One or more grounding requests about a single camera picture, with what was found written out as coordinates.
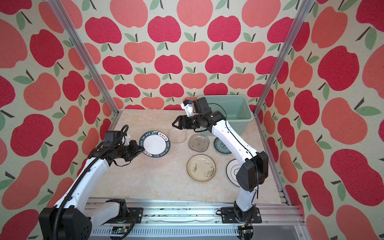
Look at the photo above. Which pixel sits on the small blue floral plate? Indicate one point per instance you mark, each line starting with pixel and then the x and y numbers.
pixel 221 147

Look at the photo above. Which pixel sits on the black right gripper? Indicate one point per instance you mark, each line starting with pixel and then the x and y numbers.
pixel 181 119

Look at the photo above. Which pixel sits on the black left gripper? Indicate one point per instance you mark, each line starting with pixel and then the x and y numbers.
pixel 135 147

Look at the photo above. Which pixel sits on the white plate with black rings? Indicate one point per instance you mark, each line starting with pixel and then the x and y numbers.
pixel 231 171

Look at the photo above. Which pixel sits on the aluminium frame post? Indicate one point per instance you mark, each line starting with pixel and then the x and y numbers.
pixel 71 31
pixel 303 10

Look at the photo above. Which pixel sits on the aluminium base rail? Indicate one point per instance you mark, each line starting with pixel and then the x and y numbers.
pixel 178 220

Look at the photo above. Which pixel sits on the white plate dark rim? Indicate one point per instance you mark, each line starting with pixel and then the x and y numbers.
pixel 156 144

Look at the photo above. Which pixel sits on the right aluminium frame post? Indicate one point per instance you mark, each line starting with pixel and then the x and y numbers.
pixel 303 10

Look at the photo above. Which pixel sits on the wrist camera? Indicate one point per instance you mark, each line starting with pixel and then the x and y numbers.
pixel 127 138
pixel 188 107

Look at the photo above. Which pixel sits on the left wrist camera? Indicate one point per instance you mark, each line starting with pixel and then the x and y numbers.
pixel 127 138

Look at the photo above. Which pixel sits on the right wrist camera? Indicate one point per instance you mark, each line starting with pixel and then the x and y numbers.
pixel 188 107

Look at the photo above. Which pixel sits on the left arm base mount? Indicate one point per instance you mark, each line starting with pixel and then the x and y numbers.
pixel 132 214

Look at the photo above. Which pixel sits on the clear grey glass plate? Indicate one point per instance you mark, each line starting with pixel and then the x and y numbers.
pixel 198 143

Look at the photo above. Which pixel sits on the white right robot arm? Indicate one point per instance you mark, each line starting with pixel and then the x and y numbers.
pixel 254 165

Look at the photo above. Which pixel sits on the mint green plastic bin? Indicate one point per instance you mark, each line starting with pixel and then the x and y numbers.
pixel 234 107

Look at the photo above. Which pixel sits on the clear round glass plate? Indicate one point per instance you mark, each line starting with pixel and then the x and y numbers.
pixel 177 136

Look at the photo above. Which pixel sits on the cream plate with plant drawing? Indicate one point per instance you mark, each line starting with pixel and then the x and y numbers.
pixel 201 168

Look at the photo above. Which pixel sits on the left aluminium frame post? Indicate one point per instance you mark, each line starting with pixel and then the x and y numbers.
pixel 71 31

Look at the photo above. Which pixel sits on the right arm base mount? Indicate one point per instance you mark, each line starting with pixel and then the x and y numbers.
pixel 237 216

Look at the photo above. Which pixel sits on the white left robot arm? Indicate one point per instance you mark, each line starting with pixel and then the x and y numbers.
pixel 67 220

